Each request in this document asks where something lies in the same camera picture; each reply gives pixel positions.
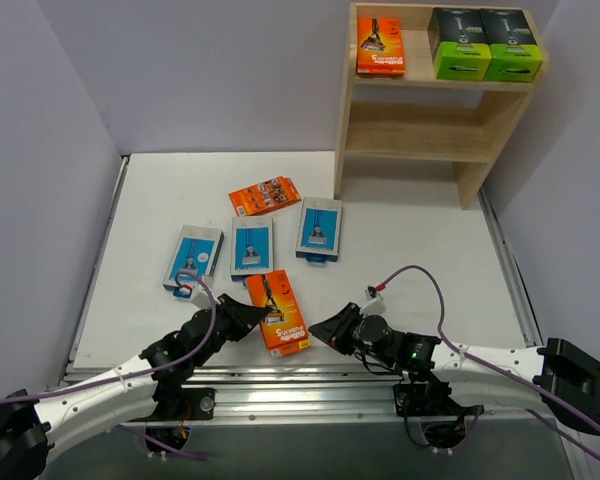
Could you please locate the orange Gillette Fusion5 box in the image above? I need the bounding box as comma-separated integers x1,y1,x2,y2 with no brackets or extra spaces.
246,270,311,358

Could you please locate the harry's razor box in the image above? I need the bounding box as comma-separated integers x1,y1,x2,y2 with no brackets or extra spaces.
162,225,224,299
295,197,342,263
230,216,274,281

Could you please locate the orange styler box back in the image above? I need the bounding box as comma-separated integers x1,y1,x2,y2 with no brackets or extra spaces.
229,176,301,217

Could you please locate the orange styler box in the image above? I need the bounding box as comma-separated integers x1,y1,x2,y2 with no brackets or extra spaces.
356,17,406,77
229,176,301,217

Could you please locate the black green GilletteLabs box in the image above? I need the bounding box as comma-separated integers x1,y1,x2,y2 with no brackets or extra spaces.
428,7,492,82
480,8,543,83

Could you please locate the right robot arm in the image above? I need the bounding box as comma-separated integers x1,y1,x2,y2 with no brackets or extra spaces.
309,303,600,436

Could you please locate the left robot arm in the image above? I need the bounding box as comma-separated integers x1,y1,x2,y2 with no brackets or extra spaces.
0,294,270,479

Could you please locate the wooden shelf unit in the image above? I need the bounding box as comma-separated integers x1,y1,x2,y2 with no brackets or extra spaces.
333,2,549,209

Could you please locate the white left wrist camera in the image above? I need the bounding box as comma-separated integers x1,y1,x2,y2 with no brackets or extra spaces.
173,274,212,309

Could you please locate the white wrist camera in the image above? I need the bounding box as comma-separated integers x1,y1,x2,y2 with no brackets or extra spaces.
360,284,386,317
173,274,212,309

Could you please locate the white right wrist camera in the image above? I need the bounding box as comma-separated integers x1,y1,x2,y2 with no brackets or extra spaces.
360,284,386,317

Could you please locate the aluminium rail base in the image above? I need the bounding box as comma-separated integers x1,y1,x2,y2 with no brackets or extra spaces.
39,362,576,426

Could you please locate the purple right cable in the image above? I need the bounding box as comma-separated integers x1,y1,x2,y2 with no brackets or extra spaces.
377,264,600,469

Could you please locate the purple cable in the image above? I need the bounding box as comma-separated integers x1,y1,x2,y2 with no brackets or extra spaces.
377,264,600,469
0,272,219,461

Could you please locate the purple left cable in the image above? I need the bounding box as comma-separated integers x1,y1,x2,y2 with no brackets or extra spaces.
0,272,219,461

